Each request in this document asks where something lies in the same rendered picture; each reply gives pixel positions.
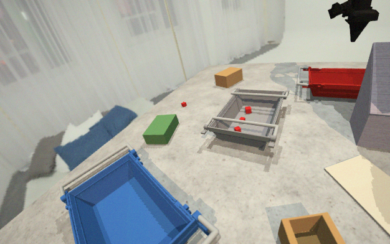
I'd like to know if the green rectangular block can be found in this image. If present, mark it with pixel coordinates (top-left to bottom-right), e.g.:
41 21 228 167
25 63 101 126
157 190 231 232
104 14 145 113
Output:
142 114 179 144

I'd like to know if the tan rectangular block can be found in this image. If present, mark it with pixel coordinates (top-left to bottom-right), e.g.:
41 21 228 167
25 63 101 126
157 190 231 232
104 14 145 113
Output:
215 67 243 88

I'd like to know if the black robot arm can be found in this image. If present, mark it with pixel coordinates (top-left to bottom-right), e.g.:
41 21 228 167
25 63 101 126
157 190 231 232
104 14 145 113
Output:
328 0 352 19

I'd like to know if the orange open-top tray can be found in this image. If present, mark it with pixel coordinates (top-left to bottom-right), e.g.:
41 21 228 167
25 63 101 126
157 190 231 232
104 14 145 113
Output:
278 212 346 244

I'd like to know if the red plastic tray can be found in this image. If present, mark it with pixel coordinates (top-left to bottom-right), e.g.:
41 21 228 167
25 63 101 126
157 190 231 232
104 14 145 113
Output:
297 67 366 99

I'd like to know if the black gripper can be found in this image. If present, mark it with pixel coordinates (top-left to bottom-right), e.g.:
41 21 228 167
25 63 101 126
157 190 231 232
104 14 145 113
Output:
342 0 379 42

